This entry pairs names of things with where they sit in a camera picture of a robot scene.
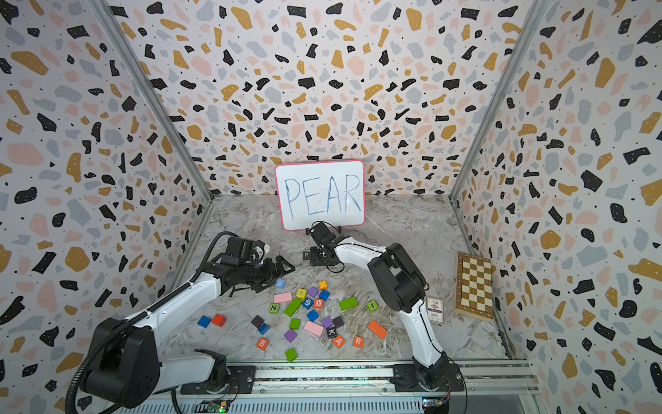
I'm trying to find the long green block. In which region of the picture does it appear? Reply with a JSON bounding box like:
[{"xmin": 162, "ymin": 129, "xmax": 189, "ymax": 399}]
[
  {"xmin": 339, "ymin": 298, "xmax": 358, "ymax": 312},
  {"xmin": 284, "ymin": 298, "xmax": 302, "ymax": 317}
]

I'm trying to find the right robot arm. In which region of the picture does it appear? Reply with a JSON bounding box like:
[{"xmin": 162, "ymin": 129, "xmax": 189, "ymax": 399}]
[{"xmin": 306, "ymin": 221, "xmax": 453, "ymax": 391}]

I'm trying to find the long green block left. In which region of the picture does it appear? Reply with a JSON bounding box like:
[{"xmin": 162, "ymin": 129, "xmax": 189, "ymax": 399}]
[{"xmin": 284, "ymin": 298, "xmax": 302, "ymax": 317}]

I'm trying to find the dark block left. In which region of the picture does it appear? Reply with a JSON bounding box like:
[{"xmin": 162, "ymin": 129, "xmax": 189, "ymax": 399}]
[{"xmin": 251, "ymin": 316, "xmax": 265, "ymax": 329}]

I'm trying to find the long orange block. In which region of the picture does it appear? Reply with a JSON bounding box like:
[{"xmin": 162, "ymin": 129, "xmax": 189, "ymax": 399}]
[{"xmin": 368, "ymin": 320, "xmax": 388, "ymax": 340}]

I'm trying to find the blue block far left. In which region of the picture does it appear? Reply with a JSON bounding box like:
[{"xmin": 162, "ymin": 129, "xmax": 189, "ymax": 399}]
[{"xmin": 198, "ymin": 316, "xmax": 211, "ymax": 328}]

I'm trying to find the green I block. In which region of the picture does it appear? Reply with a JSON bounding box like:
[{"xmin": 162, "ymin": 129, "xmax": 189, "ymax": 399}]
[{"xmin": 367, "ymin": 300, "xmax": 379, "ymax": 312}]

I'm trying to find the card box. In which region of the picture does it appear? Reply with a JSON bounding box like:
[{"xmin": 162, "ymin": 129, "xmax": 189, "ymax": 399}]
[{"xmin": 426, "ymin": 296, "xmax": 445, "ymax": 326}]

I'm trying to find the orange B block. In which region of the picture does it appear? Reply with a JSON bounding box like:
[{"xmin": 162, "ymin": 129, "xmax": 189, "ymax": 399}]
[{"xmin": 256, "ymin": 337, "xmax": 270, "ymax": 352}]

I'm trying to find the wooden chessboard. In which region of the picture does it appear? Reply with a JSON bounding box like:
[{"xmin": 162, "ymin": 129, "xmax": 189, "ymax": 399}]
[{"xmin": 454, "ymin": 252, "xmax": 494, "ymax": 321}]

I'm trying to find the blue 9 block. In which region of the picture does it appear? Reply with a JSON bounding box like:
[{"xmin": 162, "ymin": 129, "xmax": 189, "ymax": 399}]
[{"xmin": 302, "ymin": 298, "xmax": 314, "ymax": 310}]

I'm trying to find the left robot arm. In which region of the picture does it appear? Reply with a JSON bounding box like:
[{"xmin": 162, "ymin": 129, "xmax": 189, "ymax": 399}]
[{"xmin": 65, "ymin": 231, "xmax": 296, "ymax": 413}]

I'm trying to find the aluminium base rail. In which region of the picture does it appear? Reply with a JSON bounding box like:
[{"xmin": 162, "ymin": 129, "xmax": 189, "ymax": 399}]
[{"xmin": 102, "ymin": 359, "xmax": 549, "ymax": 414}]

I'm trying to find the red block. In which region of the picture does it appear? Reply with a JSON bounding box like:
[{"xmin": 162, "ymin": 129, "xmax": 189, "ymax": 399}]
[{"xmin": 212, "ymin": 314, "xmax": 227, "ymax": 328}]

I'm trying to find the small green block middle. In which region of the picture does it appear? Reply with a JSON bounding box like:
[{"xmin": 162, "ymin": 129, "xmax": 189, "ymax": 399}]
[{"xmin": 290, "ymin": 318, "xmax": 301, "ymax": 331}]

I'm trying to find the purple block lower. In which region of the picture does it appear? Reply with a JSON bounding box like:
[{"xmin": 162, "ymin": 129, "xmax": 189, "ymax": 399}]
[{"xmin": 284, "ymin": 329, "xmax": 298, "ymax": 343}]

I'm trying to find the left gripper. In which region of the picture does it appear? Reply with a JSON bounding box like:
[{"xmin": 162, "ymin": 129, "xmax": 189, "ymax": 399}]
[{"xmin": 239, "ymin": 254, "xmax": 296, "ymax": 292}]

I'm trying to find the orange A block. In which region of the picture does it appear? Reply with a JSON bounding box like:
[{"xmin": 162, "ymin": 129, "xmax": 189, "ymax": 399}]
[{"xmin": 333, "ymin": 336, "xmax": 346, "ymax": 348}]

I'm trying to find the blue block middle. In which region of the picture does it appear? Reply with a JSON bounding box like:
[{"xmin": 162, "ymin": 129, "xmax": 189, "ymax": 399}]
[{"xmin": 307, "ymin": 310, "xmax": 319, "ymax": 322}]

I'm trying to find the whiteboard with PEAR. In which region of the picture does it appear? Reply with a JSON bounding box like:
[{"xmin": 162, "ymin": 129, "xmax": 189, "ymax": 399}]
[{"xmin": 275, "ymin": 160, "xmax": 365, "ymax": 231}]

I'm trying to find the orange R block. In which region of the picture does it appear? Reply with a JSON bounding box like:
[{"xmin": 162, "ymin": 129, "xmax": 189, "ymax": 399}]
[{"xmin": 353, "ymin": 336, "xmax": 365, "ymax": 348}]

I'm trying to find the long pink block upper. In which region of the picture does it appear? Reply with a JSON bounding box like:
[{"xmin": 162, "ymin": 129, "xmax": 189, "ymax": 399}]
[{"xmin": 273, "ymin": 293, "xmax": 292, "ymax": 304}]

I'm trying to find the long pink block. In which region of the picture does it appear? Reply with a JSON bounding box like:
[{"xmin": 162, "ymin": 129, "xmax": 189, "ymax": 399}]
[
  {"xmin": 303, "ymin": 321, "xmax": 325, "ymax": 337},
  {"xmin": 273, "ymin": 293, "xmax": 292, "ymax": 304}
]

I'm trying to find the long green block right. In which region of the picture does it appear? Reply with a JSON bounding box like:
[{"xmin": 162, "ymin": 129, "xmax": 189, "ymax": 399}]
[{"xmin": 339, "ymin": 298, "xmax": 358, "ymax": 312}]

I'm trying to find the long pink block lower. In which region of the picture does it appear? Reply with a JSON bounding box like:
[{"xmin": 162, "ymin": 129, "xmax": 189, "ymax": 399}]
[{"xmin": 303, "ymin": 321, "xmax": 325, "ymax": 337}]

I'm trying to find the green block near rail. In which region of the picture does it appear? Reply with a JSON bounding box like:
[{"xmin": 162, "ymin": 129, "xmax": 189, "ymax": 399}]
[{"xmin": 284, "ymin": 348, "xmax": 298, "ymax": 362}]

